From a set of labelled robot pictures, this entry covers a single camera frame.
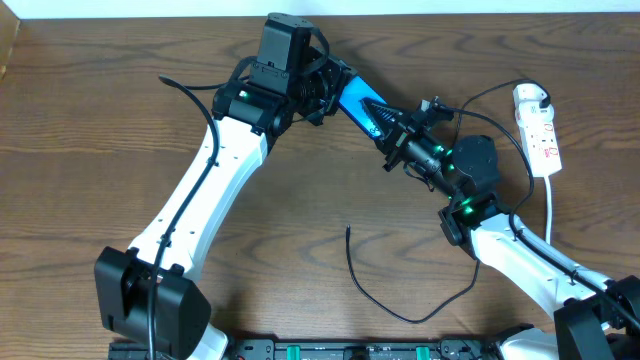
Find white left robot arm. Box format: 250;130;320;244
94;48;357;359

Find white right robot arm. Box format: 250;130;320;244
360;97;639;359

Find blue Galaxy smartphone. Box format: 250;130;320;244
339;76;386;140

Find white power strip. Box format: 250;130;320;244
518;121;562;177

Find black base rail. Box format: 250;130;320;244
108;338;501;360

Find black charger cable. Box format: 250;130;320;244
345;78;552;325

